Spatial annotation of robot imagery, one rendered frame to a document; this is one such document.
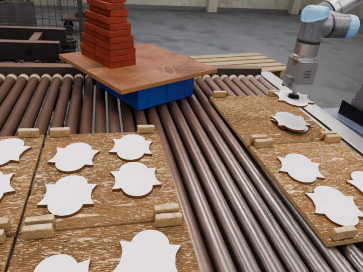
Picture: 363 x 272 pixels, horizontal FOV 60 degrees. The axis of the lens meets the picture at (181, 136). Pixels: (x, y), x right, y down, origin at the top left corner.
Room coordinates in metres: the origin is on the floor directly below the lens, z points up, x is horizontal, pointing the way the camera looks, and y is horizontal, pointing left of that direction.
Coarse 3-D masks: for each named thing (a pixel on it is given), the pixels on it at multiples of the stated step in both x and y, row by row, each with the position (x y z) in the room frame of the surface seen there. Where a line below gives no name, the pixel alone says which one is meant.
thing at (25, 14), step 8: (0, 0) 5.11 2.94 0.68; (8, 0) 5.12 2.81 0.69; (16, 0) 5.22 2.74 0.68; (24, 0) 5.34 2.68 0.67; (0, 8) 4.82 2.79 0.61; (8, 8) 4.87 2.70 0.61; (16, 8) 4.93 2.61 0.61; (24, 8) 4.99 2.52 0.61; (32, 8) 5.05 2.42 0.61; (0, 16) 4.81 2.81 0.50; (8, 16) 4.86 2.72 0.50; (16, 16) 4.92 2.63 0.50; (24, 16) 4.98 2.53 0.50; (32, 16) 5.04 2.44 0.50; (0, 24) 4.80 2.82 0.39; (8, 24) 4.85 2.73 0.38
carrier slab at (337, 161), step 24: (288, 144) 0.93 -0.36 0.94; (312, 144) 0.95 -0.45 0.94; (336, 144) 0.96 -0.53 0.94; (264, 168) 0.79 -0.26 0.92; (336, 168) 0.81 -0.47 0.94; (360, 168) 0.82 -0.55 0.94; (288, 192) 0.67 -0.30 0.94; (312, 192) 0.68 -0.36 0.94; (312, 216) 0.59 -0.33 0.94; (360, 240) 0.53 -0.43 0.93
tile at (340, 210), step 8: (320, 192) 0.67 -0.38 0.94; (328, 192) 0.68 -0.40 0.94; (336, 192) 0.68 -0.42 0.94; (312, 200) 0.64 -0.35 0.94; (320, 200) 0.64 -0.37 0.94; (328, 200) 0.64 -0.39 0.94; (336, 200) 0.64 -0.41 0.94; (344, 200) 0.65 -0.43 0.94; (352, 200) 0.65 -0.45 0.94; (320, 208) 0.61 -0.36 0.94; (328, 208) 0.61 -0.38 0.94; (336, 208) 0.61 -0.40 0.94; (344, 208) 0.62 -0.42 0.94; (352, 208) 0.62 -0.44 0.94; (328, 216) 0.58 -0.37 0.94; (336, 216) 0.58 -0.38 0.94; (344, 216) 0.59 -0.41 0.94; (352, 216) 0.59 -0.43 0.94; (360, 216) 0.59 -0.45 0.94; (336, 224) 0.56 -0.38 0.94; (344, 224) 0.56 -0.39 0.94; (352, 224) 0.56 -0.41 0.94
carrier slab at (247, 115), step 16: (240, 96) 1.33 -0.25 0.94; (256, 96) 1.35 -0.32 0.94; (224, 112) 1.14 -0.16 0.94; (240, 112) 1.16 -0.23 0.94; (256, 112) 1.17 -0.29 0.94; (272, 112) 1.19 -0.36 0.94; (288, 112) 1.20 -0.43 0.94; (240, 128) 1.02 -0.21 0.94; (256, 128) 1.03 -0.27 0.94; (272, 128) 1.04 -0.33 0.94; (320, 128) 1.08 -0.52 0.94; (272, 144) 0.93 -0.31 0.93
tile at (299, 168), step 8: (280, 160) 0.81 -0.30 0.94; (288, 160) 0.82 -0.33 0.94; (296, 160) 0.82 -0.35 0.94; (304, 160) 0.82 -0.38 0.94; (288, 168) 0.77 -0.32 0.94; (296, 168) 0.78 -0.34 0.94; (304, 168) 0.78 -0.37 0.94; (312, 168) 0.78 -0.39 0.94; (296, 176) 0.73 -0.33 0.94; (304, 176) 0.74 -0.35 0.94; (312, 176) 0.74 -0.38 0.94; (320, 176) 0.75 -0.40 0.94
